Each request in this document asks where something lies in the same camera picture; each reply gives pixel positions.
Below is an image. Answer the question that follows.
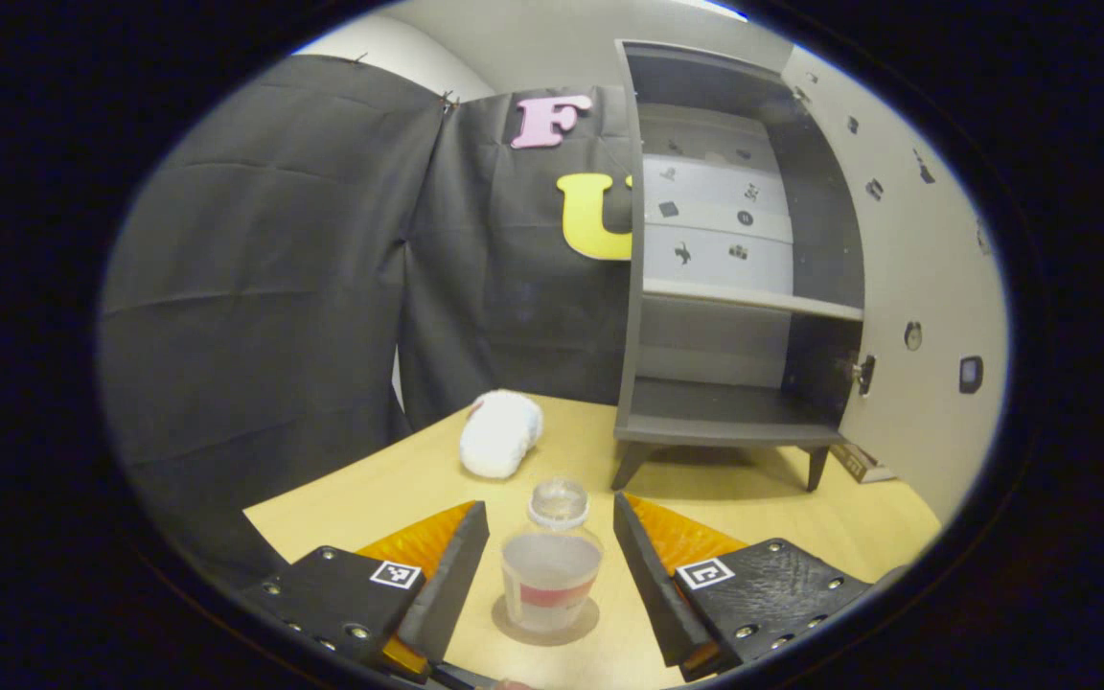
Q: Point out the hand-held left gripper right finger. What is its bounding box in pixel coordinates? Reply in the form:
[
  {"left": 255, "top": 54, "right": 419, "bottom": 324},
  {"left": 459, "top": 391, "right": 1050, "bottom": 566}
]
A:
[{"left": 612, "top": 493, "right": 874, "bottom": 682}]

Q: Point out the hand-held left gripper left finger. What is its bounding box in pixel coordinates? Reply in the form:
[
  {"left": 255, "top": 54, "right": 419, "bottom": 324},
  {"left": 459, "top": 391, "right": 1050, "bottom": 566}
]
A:
[{"left": 245, "top": 500, "right": 492, "bottom": 683}]

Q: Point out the brown round coaster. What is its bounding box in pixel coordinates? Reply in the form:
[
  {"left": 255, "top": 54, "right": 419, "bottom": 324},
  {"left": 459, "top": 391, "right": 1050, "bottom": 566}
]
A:
[{"left": 492, "top": 594, "right": 601, "bottom": 647}]

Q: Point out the clear bottle with pink label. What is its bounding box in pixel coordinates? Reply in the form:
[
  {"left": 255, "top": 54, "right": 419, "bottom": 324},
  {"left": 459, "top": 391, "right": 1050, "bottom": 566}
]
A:
[{"left": 500, "top": 478, "right": 605, "bottom": 634}]

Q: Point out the grey cabinet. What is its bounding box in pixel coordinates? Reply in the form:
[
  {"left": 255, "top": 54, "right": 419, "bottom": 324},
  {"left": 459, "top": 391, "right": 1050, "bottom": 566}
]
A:
[{"left": 614, "top": 40, "right": 867, "bottom": 493}]

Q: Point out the white plush toy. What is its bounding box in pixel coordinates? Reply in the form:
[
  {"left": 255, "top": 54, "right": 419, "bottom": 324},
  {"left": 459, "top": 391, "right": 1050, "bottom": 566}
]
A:
[{"left": 459, "top": 389, "right": 545, "bottom": 480}]

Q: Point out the black backdrop cloth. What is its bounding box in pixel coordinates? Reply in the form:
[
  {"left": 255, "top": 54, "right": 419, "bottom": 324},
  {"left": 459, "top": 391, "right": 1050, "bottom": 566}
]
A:
[{"left": 97, "top": 55, "right": 639, "bottom": 586}]

